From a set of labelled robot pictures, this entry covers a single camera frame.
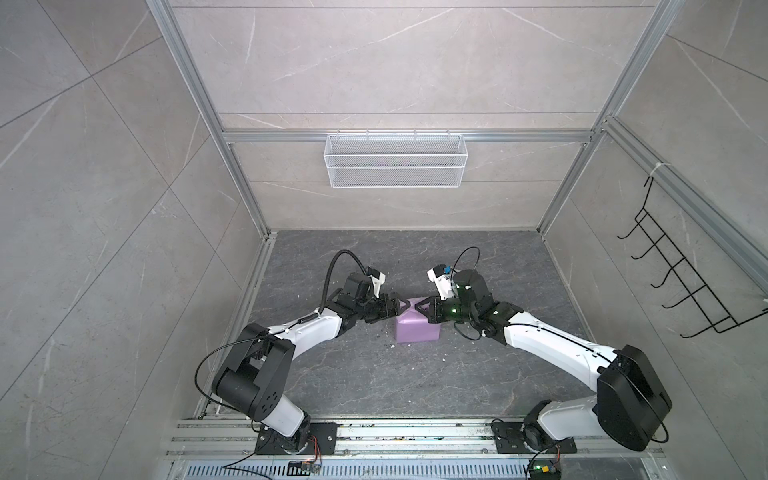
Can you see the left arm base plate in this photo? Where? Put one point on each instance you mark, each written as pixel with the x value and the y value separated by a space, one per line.
pixel 314 436

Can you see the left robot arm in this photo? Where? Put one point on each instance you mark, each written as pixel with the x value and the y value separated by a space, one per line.
pixel 252 378

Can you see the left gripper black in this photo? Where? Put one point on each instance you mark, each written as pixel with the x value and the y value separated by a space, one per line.
pixel 391 309

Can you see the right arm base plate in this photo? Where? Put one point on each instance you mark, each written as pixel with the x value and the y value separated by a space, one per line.
pixel 516 437

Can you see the aluminium rail base frame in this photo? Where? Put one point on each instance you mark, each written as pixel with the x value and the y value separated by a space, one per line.
pixel 223 447

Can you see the green connector board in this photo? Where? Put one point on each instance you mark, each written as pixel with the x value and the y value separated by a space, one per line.
pixel 543 470

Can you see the pink wrapping paper sheet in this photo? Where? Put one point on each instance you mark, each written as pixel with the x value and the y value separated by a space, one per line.
pixel 412 326

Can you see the black wire hook rack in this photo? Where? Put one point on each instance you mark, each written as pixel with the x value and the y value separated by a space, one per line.
pixel 717 317

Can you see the white wire mesh basket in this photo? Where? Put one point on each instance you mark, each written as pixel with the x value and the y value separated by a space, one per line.
pixel 358 161

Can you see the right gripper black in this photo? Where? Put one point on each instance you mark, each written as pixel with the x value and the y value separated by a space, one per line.
pixel 434 314

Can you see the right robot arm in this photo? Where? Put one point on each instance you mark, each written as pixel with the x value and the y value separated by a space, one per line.
pixel 628 403

